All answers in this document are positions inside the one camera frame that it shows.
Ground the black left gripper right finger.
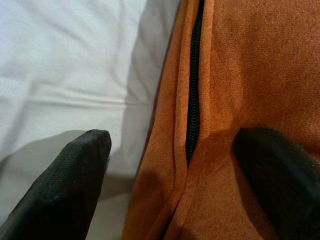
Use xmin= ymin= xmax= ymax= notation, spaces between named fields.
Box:
xmin=232 ymin=126 xmax=320 ymax=240

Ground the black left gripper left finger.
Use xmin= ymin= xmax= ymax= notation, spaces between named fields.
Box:
xmin=0 ymin=128 xmax=113 ymax=240

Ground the orange pillow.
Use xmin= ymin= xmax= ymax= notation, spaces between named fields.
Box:
xmin=121 ymin=0 xmax=320 ymax=240

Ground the light grey blanket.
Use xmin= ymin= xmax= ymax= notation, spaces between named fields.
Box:
xmin=0 ymin=0 xmax=181 ymax=240

